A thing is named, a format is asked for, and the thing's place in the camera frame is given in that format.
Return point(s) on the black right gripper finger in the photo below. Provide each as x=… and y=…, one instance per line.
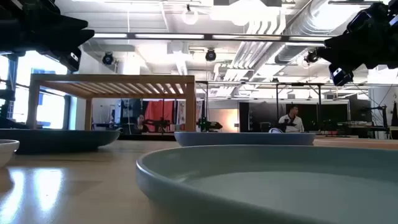
x=337, y=53
x=360, y=25

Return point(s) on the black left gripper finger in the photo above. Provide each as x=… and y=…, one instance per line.
x=73, y=25
x=79, y=36

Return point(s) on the dark green plate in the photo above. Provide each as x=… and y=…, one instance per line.
x=62, y=141

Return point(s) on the blue plate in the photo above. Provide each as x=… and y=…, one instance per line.
x=242, y=139

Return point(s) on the beige plate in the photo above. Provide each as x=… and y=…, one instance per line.
x=6, y=151

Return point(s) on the sage green plate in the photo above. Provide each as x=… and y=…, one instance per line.
x=280, y=193

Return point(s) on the black background robot arm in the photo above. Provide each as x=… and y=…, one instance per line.
x=210, y=125

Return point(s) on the wooden slatted shelf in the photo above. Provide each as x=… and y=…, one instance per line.
x=112, y=78

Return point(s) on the black ceiling spotlight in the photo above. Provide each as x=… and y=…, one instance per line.
x=311, y=57
x=210, y=55
x=108, y=58

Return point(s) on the person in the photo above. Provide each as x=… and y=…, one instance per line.
x=140, y=124
x=292, y=122

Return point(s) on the black backdrop panel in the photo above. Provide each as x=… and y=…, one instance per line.
x=258, y=115

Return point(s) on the dark equipment by window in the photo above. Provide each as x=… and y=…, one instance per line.
x=9, y=124

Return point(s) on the long ceiling light bar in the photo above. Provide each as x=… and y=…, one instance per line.
x=186, y=36

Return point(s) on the red curtain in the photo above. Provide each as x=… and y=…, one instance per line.
x=157, y=113

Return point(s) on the round white pendant lamp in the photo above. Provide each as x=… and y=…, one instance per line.
x=190, y=17

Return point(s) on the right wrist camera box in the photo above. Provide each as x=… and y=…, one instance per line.
x=341, y=75

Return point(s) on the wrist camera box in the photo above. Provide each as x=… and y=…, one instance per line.
x=72, y=59
x=341, y=75

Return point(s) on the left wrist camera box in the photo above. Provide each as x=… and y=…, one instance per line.
x=72, y=59

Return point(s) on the silver ventilation duct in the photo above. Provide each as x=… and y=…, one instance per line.
x=295, y=46

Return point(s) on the black metal rig frame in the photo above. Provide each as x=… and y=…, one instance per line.
x=319, y=102

